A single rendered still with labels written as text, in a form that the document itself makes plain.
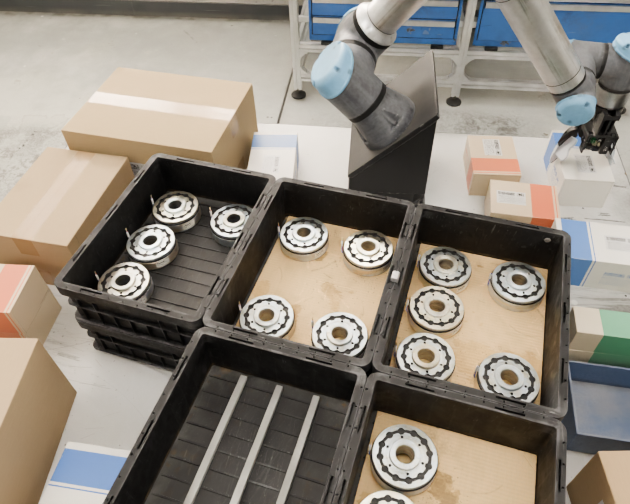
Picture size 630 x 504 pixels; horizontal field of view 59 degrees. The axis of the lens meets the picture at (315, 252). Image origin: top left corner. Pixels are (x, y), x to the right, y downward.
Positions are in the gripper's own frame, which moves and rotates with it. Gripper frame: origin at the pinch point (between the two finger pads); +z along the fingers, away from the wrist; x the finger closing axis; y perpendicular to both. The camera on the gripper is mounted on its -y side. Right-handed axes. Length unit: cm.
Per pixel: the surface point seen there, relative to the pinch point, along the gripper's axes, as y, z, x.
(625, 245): 31.4, -2.9, 3.4
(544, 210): 20.3, -1.3, -11.8
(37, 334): 64, 2, -121
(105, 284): 58, -10, -104
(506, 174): 7.9, -1.3, -19.4
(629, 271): 37.1, -1.0, 3.7
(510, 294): 53, -10, -25
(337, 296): 55, -7, -58
